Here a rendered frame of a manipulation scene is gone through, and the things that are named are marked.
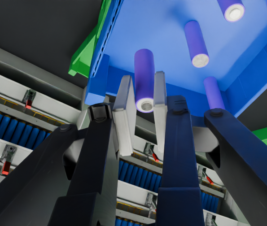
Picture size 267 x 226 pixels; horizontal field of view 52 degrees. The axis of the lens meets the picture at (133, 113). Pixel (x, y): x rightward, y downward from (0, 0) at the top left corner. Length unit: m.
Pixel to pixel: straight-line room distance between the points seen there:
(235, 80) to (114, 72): 0.17
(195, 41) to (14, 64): 0.69
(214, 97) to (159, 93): 0.21
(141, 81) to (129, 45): 0.13
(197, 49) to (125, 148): 0.16
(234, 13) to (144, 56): 0.09
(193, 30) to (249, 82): 0.11
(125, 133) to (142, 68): 0.09
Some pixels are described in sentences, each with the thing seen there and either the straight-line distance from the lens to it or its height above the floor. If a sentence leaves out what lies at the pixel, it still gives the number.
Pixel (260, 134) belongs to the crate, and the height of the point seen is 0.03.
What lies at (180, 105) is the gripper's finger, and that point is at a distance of 0.16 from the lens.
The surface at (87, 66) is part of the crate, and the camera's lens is 0.89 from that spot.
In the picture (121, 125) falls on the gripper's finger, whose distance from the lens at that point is 0.15.
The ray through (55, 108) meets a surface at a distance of 0.85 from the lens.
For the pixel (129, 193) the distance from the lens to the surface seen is 0.84.
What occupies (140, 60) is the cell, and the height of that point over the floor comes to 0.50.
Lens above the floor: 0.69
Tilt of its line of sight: 42 degrees down
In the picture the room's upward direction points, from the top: 180 degrees counter-clockwise
